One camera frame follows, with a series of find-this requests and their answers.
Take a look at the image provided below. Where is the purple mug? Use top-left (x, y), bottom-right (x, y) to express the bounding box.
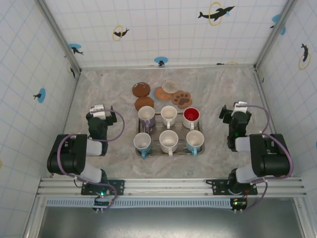
top-left (137, 106), bottom-right (156, 132)

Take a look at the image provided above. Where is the brown cork round coaster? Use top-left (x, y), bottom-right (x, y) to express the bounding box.
top-left (134, 96), bottom-right (155, 112)

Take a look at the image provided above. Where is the light blue mug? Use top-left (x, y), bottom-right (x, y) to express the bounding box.
top-left (133, 132), bottom-right (152, 160)
top-left (185, 129), bottom-right (205, 157)

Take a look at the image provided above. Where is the dark brown round coaster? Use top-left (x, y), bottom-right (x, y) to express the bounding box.
top-left (132, 82), bottom-right (151, 98)

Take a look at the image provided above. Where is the brown paw print coaster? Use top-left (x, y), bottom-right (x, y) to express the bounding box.
top-left (171, 90), bottom-right (193, 109)

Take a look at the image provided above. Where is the rattan woven coaster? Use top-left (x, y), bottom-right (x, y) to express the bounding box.
top-left (154, 86), bottom-right (173, 102)

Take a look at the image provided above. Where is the white speckled ceramic mug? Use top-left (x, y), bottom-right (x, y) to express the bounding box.
top-left (159, 129), bottom-right (179, 157)

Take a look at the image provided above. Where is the metal tray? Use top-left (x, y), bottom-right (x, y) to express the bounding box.
top-left (137, 112), bottom-right (206, 157)

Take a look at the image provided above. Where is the dolphin blue circle sticker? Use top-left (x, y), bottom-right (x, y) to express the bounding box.
top-left (154, 56), bottom-right (168, 67)
top-left (269, 14), bottom-right (287, 36)
top-left (68, 43), bottom-right (84, 56)
top-left (33, 87), bottom-right (47, 103)

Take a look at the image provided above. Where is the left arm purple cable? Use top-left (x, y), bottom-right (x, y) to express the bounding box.
top-left (57, 109), bottom-right (125, 211)

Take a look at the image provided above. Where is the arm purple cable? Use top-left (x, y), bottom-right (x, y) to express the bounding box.
top-left (235, 104), bottom-right (294, 213)
top-left (57, 109), bottom-right (125, 211)

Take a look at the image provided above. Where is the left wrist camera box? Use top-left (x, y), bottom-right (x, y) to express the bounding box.
top-left (89, 104), bottom-right (106, 119)

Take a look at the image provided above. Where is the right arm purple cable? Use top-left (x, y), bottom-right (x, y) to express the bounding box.
top-left (235, 104), bottom-right (294, 213)

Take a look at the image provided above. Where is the aluminium frame bar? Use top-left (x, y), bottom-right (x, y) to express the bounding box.
top-left (80, 63), bottom-right (256, 70)
top-left (39, 71), bottom-right (81, 179)
top-left (254, 68), bottom-right (291, 177)

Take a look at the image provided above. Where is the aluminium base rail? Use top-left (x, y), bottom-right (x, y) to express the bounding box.
top-left (36, 177), bottom-right (308, 198)

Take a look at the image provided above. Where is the aluminium frame post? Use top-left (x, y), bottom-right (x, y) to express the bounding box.
top-left (36, 0), bottom-right (82, 76)
top-left (254, 0), bottom-right (302, 69)

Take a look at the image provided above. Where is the slotted cable duct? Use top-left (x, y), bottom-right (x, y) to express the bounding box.
top-left (46, 198), bottom-right (246, 208)

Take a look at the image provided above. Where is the large dolphin yellow ring sticker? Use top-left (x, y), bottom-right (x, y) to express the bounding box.
top-left (197, 1), bottom-right (235, 27)

